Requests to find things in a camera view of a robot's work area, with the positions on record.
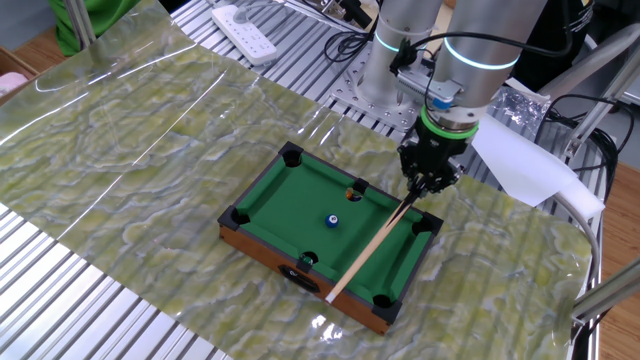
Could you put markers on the pink cloth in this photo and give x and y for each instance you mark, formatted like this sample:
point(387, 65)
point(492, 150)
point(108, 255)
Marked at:
point(11, 84)

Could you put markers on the green pool ball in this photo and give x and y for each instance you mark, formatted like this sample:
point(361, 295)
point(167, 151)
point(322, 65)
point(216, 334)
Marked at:
point(306, 259)

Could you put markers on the white paper sheet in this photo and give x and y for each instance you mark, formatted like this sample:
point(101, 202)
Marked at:
point(520, 165)

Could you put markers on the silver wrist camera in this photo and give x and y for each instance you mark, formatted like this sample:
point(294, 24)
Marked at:
point(425, 85)

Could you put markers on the orange pool ball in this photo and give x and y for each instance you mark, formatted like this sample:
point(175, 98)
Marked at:
point(350, 193)

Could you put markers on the blue pool ball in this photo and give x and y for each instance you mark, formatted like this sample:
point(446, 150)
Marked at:
point(332, 221)

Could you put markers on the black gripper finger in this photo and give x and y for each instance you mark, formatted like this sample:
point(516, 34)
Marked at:
point(414, 172)
point(442, 182)

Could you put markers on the brown cardboard box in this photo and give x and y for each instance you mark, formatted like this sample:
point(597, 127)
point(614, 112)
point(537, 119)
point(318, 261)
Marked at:
point(15, 60)

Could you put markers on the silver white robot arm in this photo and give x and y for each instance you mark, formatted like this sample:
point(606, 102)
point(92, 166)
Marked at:
point(475, 85)

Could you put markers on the green marble-pattern mat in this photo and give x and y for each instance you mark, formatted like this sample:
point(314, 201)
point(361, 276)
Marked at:
point(150, 150)

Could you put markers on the crinkled silver foil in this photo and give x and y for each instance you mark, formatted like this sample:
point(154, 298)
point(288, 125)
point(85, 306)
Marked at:
point(520, 107)

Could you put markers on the grey curved conduit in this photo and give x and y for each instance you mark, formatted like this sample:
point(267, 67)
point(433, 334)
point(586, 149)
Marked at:
point(592, 240)

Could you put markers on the aluminium frame post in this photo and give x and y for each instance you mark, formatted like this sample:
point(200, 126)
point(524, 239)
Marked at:
point(605, 295)
point(80, 22)
point(600, 100)

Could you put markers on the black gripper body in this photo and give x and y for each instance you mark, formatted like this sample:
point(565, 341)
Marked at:
point(435, 150)

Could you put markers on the green cloth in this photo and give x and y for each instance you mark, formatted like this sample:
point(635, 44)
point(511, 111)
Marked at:
point(110, 22)

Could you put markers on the wooden pool cue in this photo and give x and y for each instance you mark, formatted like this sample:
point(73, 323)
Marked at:
point(370, 247)

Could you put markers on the white power strip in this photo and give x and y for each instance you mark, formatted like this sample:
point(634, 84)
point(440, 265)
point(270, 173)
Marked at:
point(245, 35)

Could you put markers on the silver mounting plate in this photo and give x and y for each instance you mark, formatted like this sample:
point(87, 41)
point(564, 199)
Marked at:
point(350, 92)

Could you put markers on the mini green pool table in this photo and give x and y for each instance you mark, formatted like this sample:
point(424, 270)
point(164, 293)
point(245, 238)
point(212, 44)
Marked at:
point(300, 200)

